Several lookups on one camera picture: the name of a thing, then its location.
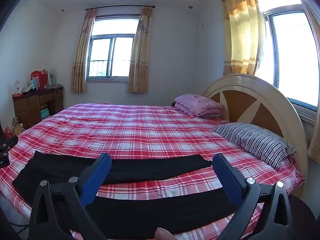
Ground large bright window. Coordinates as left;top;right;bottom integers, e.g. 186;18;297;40
255;0;320;124

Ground beige floral curtain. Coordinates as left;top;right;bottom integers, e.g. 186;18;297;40
128;6;153;93
71;8;97;93

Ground long black curtain rod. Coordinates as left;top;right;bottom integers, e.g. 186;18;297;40
85;5;156;11

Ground person's right hand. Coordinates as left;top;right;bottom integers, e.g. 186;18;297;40
154;227;175;240

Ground red plaid bed sheet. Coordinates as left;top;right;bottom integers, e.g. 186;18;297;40
0;103;304;240

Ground striped pillow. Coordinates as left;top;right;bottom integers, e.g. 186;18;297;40
213;122;297;171

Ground yellow sunlit curtain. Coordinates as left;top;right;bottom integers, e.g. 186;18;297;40
219;0;265;77

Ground black pants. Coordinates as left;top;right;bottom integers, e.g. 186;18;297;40
12;151;240;240

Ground small sliding window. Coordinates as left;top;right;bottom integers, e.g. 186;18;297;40
86;15;140;82

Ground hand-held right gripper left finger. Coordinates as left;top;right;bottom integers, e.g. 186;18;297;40
28;152;112;240

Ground folded pink blanket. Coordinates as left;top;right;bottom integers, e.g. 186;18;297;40
174;94;224;118

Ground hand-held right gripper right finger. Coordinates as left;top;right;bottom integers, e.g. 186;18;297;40
212;153;293;240

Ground yellow curtain edge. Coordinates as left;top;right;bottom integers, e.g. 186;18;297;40
307;120;320;165

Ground cream wooden headboard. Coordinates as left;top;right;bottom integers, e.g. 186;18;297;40
202;74;309;198

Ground brown wooden desk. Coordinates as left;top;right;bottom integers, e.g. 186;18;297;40
12;86;64;130

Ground red gift bag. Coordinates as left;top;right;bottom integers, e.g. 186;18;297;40
31;69;48;88

